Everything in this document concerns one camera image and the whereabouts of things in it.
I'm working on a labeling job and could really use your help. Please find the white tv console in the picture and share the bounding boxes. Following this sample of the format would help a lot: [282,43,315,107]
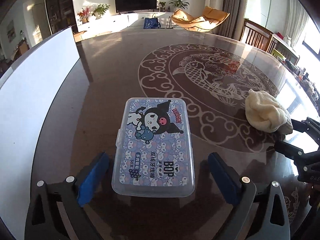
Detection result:
[78,11,173,33]

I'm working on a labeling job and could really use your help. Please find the red flower plant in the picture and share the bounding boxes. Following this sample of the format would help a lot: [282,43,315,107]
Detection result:
[77,7,91,24]

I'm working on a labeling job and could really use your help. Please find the green potted plant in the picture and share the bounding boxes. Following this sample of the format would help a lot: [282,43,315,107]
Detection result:
[169,0,190,9]
[92,3,110,18]

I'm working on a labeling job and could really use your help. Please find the clear cartoon floss box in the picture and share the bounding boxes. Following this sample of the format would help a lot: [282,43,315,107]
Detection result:
[112,98,195,198]

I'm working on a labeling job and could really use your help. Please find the green potted plant right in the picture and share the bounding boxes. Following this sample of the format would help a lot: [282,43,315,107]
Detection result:
[169,0,190,9]

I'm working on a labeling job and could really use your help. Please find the white cardboard storage box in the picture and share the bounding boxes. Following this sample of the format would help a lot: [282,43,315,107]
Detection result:
[1,28,80,239]

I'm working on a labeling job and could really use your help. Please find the blue shopping bag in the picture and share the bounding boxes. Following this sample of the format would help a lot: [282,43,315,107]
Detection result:
[143,18,161,29]

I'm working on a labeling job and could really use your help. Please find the orange butterfly chair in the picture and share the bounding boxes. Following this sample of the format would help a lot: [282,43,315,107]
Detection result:
[171,6,230,33]

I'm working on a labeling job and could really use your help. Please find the dark glass display cabinet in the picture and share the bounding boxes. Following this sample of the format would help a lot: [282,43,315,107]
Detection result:
[45,0,78,34]

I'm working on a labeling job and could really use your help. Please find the black television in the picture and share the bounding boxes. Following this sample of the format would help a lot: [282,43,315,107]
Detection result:
[115,0,157,13]

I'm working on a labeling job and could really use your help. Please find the green potted plant left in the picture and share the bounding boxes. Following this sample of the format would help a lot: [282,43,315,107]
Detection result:
[92,3,110,18]

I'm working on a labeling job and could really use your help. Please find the cream knitted cloth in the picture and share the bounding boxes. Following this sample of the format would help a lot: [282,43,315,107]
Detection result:
[245,89,293,135]

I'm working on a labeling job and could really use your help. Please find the framed wall painting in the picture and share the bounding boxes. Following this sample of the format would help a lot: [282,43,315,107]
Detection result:
[7,20,16,43]

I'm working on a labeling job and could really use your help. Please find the wooden dining chair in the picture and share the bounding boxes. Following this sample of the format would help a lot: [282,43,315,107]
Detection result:
[240,18,277,54]

